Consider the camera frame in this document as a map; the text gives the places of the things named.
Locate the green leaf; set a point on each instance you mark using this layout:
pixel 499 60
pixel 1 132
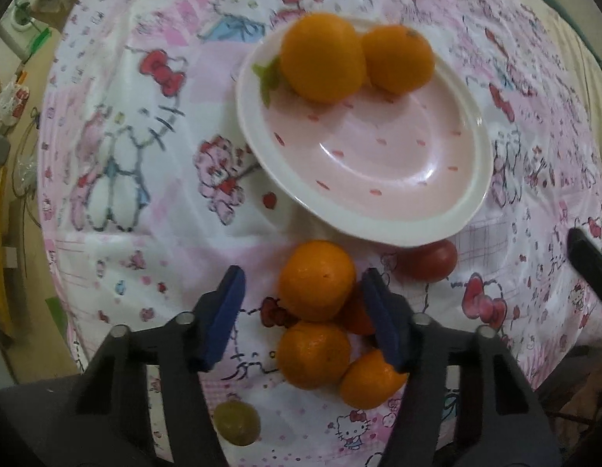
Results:
pixel 269 77

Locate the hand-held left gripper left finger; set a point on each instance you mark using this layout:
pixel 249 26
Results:
pixel 225 316

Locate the large orange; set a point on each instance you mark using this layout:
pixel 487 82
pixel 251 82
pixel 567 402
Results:
pixel 322 58

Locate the pink cartoon printed bed sheet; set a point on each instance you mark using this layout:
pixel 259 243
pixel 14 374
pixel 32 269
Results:
pixel 184 238

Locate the pink dotted white-rimmed plate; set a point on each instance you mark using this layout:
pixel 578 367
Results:
pixel 378 165

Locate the red tomato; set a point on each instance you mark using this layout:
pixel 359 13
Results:
pixel 427 260
pixel 356 320

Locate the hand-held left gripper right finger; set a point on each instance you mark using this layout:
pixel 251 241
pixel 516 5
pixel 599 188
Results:
pixel 384 323

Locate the green grape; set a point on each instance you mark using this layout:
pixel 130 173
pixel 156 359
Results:
pixel 236 422

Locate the white power strip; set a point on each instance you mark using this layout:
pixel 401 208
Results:
pixel 21 23

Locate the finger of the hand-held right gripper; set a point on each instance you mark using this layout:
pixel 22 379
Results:
pixel 589 262

